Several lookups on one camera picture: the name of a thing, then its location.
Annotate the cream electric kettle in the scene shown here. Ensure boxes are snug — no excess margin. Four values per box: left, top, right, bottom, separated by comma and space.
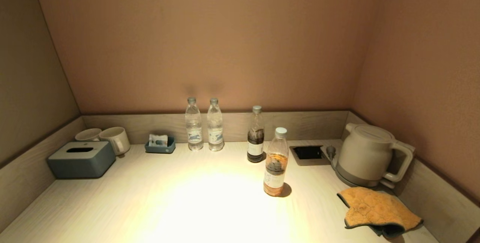
337, 123, 414, 183

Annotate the amber tea bottle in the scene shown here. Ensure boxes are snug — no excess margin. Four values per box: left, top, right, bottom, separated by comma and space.
263, 127, 289, 197

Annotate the orange microfibre cloth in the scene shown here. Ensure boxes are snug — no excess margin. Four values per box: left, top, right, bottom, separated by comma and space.
337, 187, 424, 238

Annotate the grey tissue box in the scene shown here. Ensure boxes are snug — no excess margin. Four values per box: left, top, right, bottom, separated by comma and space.
47, 141, 116, 179

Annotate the small blue tray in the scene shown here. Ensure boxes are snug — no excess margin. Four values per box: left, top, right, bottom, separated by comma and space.
145, 136, 176, 154

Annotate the dark tea bottle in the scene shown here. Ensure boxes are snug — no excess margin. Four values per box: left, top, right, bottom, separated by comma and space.
247, 105, 265, 163

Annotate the grey kettle plug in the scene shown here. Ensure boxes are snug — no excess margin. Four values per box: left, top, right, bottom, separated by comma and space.
325, 145, 338, 168

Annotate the clear water bottle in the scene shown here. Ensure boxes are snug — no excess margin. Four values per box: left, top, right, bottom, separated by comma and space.
207, 98, 225, 152
185, 97, 204, 151

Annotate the recessed black power socket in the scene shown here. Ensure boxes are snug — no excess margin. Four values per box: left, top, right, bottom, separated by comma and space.
289, 145, 331, 166

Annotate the white ceramic mug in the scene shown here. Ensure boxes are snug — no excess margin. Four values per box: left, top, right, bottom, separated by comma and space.
75, 128, 102, 142
99, 127, 131, 156

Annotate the white sachet packet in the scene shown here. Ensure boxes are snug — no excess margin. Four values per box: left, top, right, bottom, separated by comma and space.
148, 134, 168, 147

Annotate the grey kettle base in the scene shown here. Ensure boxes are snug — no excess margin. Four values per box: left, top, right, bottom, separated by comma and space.
335, 162, 397, 192

